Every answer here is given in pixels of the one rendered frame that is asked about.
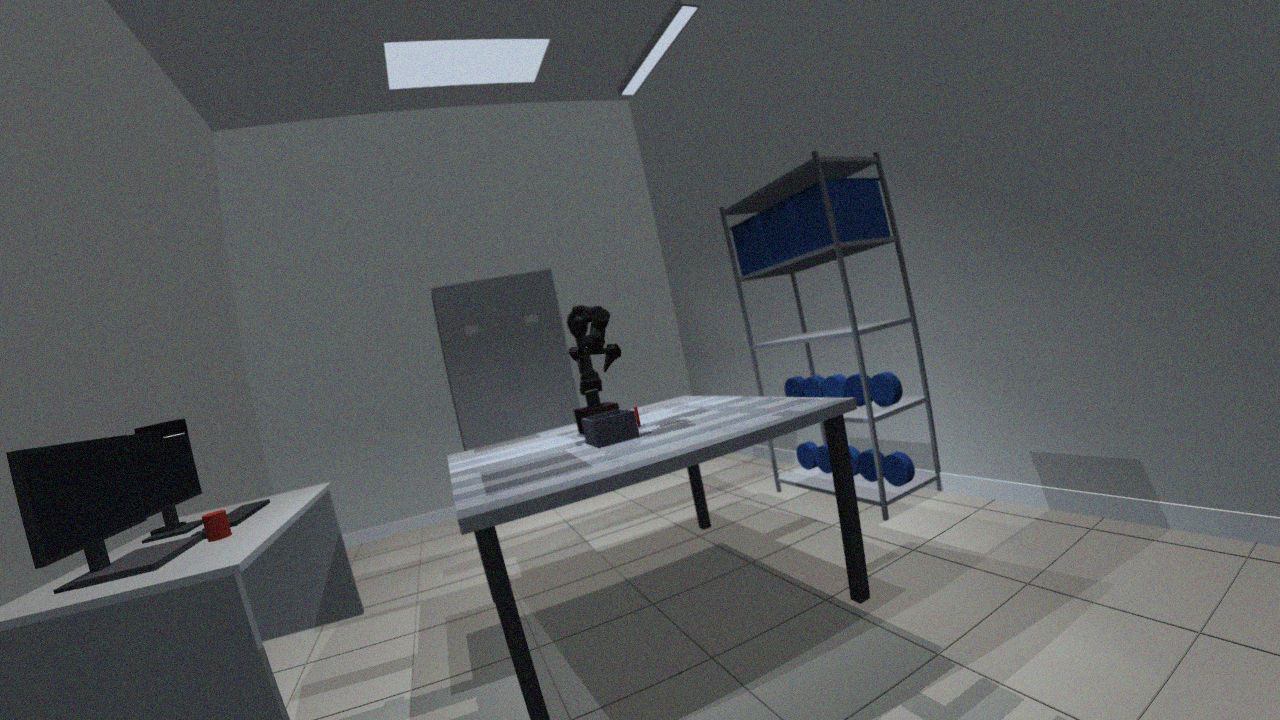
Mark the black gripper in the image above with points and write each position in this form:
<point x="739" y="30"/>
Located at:
<point x="612" y="351"/>

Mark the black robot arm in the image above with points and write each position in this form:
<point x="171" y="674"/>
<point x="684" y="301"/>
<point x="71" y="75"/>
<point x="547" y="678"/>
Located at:
<point x="577" y="322"/>

